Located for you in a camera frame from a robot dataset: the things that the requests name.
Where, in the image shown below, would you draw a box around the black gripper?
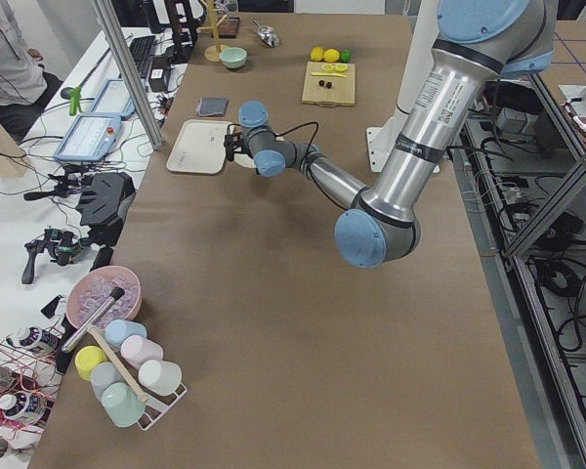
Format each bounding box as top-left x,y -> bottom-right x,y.
224,133 -> 250,162

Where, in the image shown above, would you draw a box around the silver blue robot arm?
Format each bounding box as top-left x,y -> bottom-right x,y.
225,1 -> 558,268

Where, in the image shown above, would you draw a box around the cream rectangular tray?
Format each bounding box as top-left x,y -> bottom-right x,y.
166,119 -> 230,175

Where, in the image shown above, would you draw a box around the round cream plate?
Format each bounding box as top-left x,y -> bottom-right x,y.
234,153 -> 256,169

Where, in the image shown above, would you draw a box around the grey folded cloth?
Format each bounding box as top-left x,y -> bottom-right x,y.
195,97 -> 229,117

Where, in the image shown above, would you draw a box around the mint green bowl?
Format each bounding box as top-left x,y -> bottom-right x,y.
219,47 -> 248,70

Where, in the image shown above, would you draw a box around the wooden cup rack stand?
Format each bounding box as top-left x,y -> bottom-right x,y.
199,0 -> 229,63

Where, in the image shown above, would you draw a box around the yellow plastic knife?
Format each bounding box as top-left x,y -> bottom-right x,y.
311,71 -> 348,78

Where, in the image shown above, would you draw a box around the wooden cutting board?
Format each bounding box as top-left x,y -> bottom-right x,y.
301,62 -> 356,107

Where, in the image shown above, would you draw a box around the metal scoop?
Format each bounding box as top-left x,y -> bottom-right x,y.
253,19 -> 280,48

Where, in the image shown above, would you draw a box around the blue teach pendant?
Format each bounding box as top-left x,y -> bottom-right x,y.
90,78 -> 136,120
54,113 -> 122,163

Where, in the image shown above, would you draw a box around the yellow lemon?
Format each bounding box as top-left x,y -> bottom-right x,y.
322,48 -> 341,64
310,47 -> 325,62

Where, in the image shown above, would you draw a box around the black keyboard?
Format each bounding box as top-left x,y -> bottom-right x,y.
129,35 -> 156,79

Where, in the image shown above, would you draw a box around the black plastic housing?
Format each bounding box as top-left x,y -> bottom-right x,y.
76,172 -> 136,246

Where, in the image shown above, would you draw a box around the green lime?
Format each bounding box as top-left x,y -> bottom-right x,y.
339,49 -> 352,64

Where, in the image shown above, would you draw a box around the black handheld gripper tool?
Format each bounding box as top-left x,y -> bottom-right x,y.
21,228 -> 91,284

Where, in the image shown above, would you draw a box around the pink bowl with ice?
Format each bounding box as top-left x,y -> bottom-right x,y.
66,266 -> 142,329

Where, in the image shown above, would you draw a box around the seated person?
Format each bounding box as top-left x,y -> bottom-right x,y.
0,1 -> 63,142

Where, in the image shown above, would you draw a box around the cup rack with pastel cups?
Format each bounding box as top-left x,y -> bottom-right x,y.
63,322 -> 189,432

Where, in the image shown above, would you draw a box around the bottles in copper basket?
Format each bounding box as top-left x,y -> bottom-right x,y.
0,327 -> 61,435

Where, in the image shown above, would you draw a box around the aluminium frame post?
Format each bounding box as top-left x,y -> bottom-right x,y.
92,0 -> 163,150

